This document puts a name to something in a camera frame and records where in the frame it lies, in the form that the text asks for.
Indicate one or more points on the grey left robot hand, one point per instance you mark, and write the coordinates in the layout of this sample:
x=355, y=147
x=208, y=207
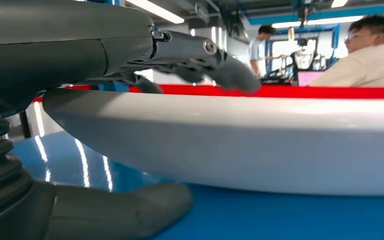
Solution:
x=62, y=43

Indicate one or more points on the blue metal shelf board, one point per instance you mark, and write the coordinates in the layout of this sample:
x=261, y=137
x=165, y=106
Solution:
x=278, y=222

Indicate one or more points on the white counter with light strips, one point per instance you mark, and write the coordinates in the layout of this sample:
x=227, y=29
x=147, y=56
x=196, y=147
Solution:
x=37, y=119

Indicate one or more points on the long ceiling light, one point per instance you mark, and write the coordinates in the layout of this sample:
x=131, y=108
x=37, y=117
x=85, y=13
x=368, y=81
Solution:
x=159, y=11

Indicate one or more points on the standing person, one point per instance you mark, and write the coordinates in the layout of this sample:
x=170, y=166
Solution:
x=255, y=49

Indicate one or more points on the background humanoid robot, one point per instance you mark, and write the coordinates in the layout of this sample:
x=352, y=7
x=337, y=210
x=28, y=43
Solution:
x=303, y=59

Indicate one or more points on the pink lit screen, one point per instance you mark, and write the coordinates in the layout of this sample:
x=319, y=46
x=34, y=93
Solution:
x=309, y=78

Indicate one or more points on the seated person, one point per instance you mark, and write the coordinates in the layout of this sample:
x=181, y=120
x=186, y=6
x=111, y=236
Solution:
x=371, y=66

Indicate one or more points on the blue overhead gantry frame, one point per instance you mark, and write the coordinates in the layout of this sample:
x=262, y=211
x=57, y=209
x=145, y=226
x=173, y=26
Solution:
x=311, y=15

